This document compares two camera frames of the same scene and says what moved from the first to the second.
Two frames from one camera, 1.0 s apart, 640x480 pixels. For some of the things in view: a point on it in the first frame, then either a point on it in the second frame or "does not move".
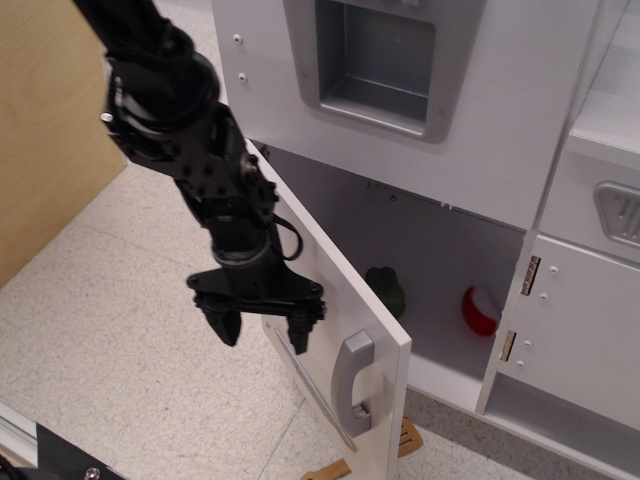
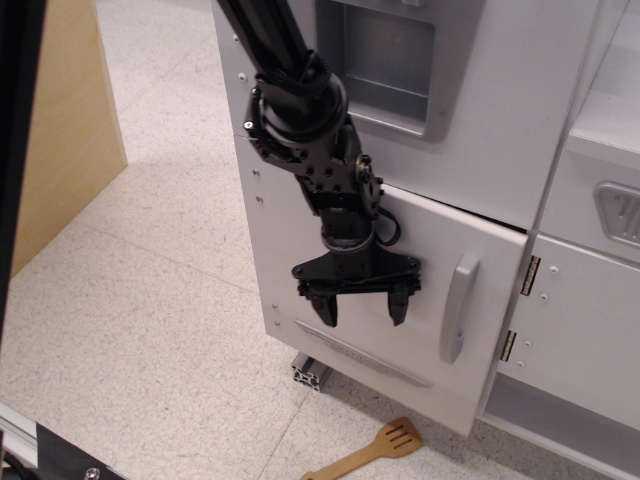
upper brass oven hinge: x=530 y=275 does not move
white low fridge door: x=351 y=381 → x=438 y=362
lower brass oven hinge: x=508 y=345 does not move
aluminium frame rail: x=18 y=438 does not move
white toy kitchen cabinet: x=479 y=163 does not move
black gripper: x=250 y=277 → x=354 y=266
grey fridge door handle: x=355 y=351 → x=452 y=330
